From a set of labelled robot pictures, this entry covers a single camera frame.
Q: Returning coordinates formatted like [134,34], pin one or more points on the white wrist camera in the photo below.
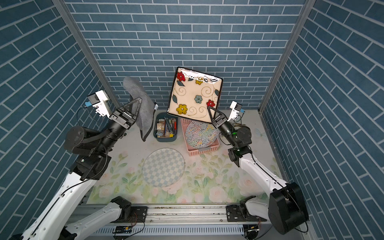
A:
[99,101]
[237,112]

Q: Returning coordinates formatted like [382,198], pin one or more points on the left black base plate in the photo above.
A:
[139,213]

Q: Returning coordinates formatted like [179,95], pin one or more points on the aluminium mounting rail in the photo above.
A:
[178,214]

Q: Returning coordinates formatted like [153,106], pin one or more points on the right small circuit board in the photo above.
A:
[251,232]

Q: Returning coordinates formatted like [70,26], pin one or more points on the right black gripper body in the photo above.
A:
[224,128]

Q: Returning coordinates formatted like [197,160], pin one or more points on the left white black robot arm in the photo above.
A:
[92,148]

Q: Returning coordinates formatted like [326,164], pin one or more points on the pink plastic basket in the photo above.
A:
[193,152]

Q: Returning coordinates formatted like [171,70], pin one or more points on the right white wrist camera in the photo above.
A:
[237,112]

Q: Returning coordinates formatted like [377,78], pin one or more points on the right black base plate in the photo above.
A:
[237,213]

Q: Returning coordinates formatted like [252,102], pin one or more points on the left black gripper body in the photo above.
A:
[118,124]

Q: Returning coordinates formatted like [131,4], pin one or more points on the grey green cleaning cloth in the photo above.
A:
[147,109]

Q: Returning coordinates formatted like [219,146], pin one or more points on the small circuit board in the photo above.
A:
[123,230]
[251,232]

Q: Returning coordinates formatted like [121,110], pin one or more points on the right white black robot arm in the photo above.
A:
[286,209]

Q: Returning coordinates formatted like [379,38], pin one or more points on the teal stationery bin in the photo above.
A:
[165,128]

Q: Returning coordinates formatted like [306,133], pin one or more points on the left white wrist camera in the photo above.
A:
[99,101]

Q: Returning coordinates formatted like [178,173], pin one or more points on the square flower pattern plate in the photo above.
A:
[192,93]

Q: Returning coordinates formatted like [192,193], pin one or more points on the left small circuit board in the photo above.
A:
[123,230]

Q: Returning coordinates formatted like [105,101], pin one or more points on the round colourful doodle plate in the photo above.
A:
[200,135]

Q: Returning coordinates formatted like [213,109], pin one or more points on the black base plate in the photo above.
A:
[237,213]
[139,213]

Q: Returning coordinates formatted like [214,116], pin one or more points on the round blue checkered plate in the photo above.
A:
[163,167]

